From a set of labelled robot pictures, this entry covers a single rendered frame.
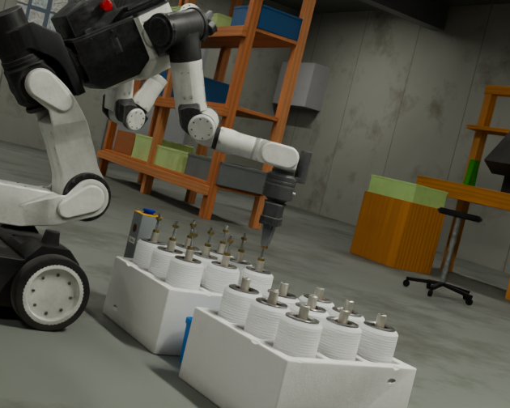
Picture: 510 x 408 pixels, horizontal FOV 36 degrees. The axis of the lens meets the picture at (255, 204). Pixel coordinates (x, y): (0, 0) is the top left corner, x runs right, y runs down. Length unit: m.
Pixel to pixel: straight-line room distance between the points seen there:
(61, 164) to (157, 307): 0.50
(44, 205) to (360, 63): 10.10
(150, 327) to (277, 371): 0.59
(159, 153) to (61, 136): 5.39
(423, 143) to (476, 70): 1.16
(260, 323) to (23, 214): 0.83
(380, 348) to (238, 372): 0.33
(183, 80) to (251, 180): 4.44
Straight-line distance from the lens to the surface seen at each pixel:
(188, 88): 2.24
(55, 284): 2.15
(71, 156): 2.34
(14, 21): 2.27
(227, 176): 6.53
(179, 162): 7.23
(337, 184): 11.89
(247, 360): 1.77
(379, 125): 11.46
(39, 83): 2.26
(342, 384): 1.78
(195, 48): 2.23
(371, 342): 1.87
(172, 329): 2.16
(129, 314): 2.31
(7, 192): 2.30
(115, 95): 2.66
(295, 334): 1.71
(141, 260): 2.38
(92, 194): 2.32
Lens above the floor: 0.56
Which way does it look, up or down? 3 degrees down
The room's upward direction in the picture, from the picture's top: 14 degrees clockwise
